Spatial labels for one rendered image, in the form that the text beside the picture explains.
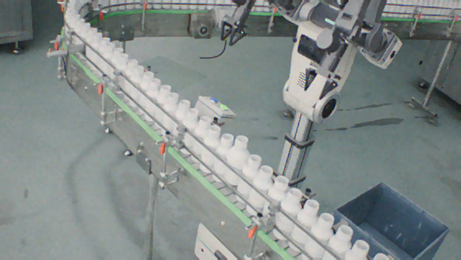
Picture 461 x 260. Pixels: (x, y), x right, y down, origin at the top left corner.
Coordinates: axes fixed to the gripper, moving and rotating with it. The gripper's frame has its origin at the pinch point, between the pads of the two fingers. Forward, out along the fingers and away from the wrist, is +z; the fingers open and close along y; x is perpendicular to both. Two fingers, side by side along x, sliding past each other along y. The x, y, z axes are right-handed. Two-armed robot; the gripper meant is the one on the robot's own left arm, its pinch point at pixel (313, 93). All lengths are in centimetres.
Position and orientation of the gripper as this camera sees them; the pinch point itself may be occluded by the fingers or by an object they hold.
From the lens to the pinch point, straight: 157.2
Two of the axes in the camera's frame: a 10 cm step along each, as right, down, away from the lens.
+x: 5.4, 0.5, 8.4
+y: 7.2, 5.0, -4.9
